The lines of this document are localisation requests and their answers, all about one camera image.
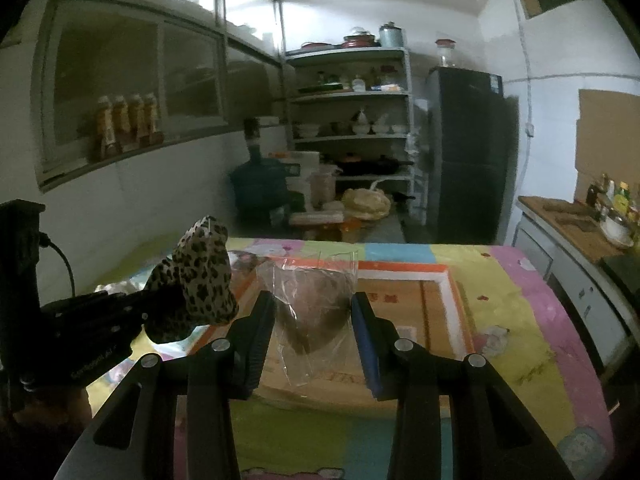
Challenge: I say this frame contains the brown item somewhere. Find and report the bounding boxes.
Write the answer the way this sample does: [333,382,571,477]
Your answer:
[257,252,358,387]

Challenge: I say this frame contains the leopard print soft pouch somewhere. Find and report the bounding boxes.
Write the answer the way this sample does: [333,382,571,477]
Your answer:
[144,216,239,344]

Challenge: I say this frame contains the orange rimmed cardboard tray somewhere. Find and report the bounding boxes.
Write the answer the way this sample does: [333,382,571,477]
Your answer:
[188,253,476,418]

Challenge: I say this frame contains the colourful cartoon table cloth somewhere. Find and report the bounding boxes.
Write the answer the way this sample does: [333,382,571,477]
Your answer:
[92,237,615,480]

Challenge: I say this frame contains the beige sack on floor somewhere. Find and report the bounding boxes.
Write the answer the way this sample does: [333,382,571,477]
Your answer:
[342,188,392,221]

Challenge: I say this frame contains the wooden side counter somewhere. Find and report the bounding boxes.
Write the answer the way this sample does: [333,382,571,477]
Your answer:
[513,196,639,374]

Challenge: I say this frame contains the white paper bag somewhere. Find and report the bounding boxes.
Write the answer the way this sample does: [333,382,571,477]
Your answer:
[276,151,320,210]

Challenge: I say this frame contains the brown sauce bottle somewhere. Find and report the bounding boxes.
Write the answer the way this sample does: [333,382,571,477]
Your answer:
[113,96,134,153]
[96,96,118,159]
[144,93,164,145]
[128,93,149,148]

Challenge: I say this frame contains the black refrigerator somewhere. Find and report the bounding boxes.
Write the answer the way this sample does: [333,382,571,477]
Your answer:
[426,67,516,245]

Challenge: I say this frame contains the white bowl on counter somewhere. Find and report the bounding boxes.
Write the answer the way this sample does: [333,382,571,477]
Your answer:
[600,214,634,249]

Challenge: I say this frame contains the metal storage shelf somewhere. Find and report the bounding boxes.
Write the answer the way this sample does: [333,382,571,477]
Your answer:
[286,47,416,214]

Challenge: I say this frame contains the yellow-green condiment bottle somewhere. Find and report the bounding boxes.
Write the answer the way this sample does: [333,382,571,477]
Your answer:
[612,181,630,217]

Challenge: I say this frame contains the glass jar on fridge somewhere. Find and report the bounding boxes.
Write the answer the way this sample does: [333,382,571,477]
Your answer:
[435,38,456,67]

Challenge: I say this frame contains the red lidded pot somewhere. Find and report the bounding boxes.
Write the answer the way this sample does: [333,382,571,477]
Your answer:
[342,27,376,48]

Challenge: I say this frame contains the pale enamel pot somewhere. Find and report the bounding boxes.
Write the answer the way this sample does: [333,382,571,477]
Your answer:
[378,22,405,48]

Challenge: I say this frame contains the black cable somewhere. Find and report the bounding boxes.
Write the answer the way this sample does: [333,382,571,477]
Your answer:
[38,233,77,299]

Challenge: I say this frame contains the wall window cabinet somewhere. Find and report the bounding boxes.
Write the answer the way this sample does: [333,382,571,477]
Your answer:
[37,0,283,188]

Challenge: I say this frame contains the cardboard sheet on wall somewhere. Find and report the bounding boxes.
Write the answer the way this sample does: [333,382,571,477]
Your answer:
[574,89,640,202]

